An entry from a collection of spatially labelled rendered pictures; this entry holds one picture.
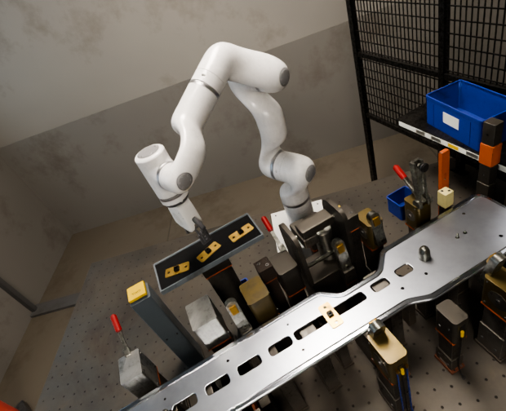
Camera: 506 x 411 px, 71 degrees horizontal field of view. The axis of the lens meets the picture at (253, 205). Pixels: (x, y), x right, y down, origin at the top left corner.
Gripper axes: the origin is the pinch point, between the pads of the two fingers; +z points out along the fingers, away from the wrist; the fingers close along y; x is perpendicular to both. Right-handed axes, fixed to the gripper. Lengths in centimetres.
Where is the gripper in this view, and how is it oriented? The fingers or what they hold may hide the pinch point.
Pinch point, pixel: (197, 234)
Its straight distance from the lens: 113.0
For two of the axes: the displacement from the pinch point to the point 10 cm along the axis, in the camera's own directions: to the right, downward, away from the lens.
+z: 3.1, 7.3, 6.1
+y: 6.5, 3.0, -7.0
